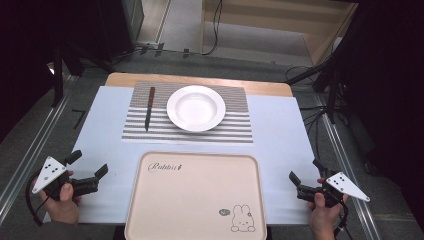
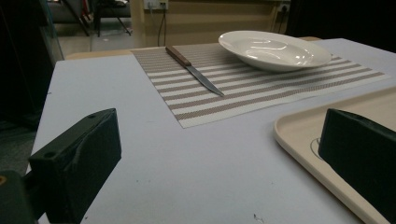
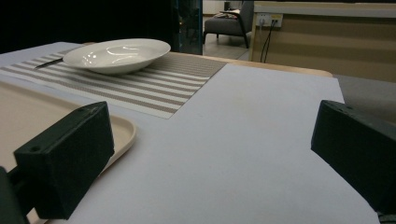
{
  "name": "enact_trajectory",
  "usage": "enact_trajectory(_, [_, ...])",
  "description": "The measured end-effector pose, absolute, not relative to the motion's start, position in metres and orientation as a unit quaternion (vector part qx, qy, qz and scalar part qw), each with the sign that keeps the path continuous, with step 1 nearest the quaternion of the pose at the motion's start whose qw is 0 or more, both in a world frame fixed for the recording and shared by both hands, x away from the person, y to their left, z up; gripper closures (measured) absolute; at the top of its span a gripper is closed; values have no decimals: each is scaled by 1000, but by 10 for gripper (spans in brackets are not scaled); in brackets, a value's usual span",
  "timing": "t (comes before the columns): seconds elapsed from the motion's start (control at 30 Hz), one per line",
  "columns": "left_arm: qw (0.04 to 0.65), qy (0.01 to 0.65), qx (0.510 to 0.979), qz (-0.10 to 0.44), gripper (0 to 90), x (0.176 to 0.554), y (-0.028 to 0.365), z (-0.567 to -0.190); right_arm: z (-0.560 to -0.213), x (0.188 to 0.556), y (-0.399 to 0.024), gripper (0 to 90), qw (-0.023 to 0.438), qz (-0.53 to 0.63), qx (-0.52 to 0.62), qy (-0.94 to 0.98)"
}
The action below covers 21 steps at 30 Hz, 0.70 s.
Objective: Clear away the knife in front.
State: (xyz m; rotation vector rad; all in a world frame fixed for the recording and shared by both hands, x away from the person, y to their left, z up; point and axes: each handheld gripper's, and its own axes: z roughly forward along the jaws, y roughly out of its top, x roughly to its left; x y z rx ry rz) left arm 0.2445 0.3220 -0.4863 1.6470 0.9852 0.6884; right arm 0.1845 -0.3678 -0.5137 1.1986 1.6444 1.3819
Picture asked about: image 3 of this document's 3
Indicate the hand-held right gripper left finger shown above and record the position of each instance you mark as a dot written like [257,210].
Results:
[67,161]

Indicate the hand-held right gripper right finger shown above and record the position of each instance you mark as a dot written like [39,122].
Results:
[358,146]

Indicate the beige plastic tray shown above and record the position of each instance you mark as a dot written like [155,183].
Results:
[28,124]

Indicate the dark table knife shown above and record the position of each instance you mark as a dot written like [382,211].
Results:
[48,63]

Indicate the beige counter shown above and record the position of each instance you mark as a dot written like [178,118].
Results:
[327,40]

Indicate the striped placemat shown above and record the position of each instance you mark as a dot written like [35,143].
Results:
[149,87]

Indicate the white shallow bowl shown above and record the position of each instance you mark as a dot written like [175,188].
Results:
[118,56]

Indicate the grey armchair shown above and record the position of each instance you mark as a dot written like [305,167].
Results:
[230,23]

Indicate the wall power socket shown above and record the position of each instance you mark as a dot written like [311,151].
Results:
[269,19]

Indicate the dark teal post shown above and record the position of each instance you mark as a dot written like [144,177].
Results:
[186,26]

